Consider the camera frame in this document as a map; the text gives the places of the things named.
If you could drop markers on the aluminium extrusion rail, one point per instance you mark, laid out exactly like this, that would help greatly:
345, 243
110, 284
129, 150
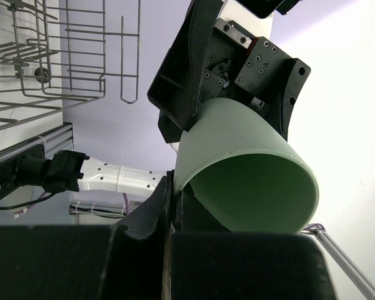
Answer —
54, 140

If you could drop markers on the grey wire dish rack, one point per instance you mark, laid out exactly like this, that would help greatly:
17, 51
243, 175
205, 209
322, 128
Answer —
56, 55

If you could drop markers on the green plastic cup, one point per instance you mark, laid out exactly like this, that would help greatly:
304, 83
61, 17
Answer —
244, 172

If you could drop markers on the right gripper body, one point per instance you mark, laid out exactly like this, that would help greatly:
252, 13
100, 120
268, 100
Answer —
239, 65

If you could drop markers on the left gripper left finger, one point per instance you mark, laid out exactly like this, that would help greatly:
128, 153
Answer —
125, 260

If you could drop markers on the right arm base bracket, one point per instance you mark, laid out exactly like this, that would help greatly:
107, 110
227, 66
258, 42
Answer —
23, 167

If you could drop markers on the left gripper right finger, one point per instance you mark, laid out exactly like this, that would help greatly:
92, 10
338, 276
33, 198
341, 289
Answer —
209, 262

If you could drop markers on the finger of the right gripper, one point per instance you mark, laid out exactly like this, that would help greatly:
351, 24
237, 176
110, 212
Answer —
177, 86
282, 92

